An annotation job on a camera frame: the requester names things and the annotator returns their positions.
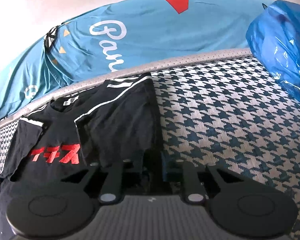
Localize black t-shirt white stripes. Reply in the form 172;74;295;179
0;73;163;239

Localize houndstooth blue white blanket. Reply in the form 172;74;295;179
0;49;300;239

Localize blue cartoon print bedsheet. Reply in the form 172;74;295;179
0;0;271;120

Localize blue plastic bag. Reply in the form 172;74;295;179
245;0;300;102

